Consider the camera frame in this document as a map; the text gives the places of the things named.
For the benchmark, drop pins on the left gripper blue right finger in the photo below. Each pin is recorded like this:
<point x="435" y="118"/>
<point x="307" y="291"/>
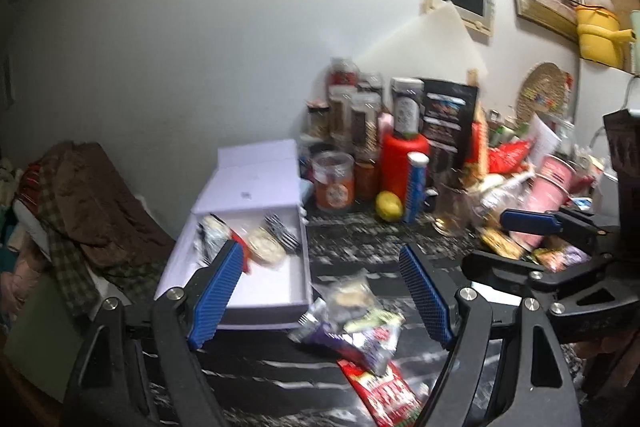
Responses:
<point x="532" y="386"/>

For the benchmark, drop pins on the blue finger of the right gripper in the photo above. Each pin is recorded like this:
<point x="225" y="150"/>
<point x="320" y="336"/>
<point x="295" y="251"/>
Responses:
<point x="530" y="222"/>

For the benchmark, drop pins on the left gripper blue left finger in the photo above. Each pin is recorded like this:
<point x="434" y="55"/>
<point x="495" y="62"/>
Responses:
<point x="109" y="385"/>

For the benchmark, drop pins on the black white striped sock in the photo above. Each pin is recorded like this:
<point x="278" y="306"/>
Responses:
<point x="211" y="235"/>

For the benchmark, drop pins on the small red gold snack packet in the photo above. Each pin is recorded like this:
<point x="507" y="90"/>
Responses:
<point x="245" y="251"/>

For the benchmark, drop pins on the black white checkered cloth roll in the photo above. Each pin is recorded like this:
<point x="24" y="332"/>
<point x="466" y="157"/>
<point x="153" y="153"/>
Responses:
<point x="276" y="228"/>

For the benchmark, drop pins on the large red snack packet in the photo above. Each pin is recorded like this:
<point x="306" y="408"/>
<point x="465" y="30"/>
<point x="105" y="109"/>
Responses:
<point x="388" y="398"/>

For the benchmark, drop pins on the clear bag of nuts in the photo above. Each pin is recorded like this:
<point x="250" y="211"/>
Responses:
<point x="347" y="298"/>

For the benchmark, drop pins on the purple silver snack packet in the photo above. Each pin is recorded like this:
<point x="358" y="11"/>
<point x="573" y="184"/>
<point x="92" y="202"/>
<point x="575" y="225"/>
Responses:
<point x="371" y="350"/>

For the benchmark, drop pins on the green white paper sachet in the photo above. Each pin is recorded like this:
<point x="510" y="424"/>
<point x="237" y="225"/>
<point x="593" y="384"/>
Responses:
<point x="374" y="319"/>

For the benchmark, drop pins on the pink cup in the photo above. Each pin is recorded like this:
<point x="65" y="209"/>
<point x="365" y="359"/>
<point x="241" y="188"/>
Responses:
<point x="548" y="191"/>

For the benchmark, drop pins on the glass measuring mug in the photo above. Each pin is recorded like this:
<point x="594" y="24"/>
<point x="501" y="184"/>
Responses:
<point x="452" y="211"/>

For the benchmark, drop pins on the brown clothes pile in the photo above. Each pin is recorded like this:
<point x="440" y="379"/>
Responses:
<point x="94" y="227"/>

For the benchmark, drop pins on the blue effervescent tablet tube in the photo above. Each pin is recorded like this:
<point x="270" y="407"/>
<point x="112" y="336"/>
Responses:
<point x="415" y="190"/>

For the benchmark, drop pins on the round woven basket tray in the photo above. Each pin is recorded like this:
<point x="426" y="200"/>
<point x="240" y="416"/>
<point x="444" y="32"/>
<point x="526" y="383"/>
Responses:
<point x="546" y="89"/>

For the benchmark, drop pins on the open white gift box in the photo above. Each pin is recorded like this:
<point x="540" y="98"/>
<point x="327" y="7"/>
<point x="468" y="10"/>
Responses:
<point x="249" y="182"/>

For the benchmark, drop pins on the black standing pouch bag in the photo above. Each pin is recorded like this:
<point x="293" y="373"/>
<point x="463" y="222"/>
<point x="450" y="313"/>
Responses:
<point x="447" y="122"/>

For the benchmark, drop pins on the yellow lemon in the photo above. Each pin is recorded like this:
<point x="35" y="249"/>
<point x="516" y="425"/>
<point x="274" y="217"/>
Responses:
<point x="388" y="206"/>

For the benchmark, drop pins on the red plastic canister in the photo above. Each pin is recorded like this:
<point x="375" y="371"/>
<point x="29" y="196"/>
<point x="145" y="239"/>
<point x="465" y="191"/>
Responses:
<point x="394" y="164"/>

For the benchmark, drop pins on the red spice jar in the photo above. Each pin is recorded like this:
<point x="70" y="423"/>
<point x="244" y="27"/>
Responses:
<point x="366" y="179"/>

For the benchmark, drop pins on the dark labelled jar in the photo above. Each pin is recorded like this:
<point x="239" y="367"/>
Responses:
<point x="407" y="106"/>

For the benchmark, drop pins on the yellow kettle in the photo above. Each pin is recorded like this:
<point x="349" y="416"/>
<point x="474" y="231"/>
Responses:
<point x="600" y="38"/>

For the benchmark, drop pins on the tall jar of seeds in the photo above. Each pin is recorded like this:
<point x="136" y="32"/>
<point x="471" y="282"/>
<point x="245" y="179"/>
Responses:
<point x="365" y="108"/>

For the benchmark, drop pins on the clear jar orange label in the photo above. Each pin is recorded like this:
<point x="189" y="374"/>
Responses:
<point x="334" y="185"/>

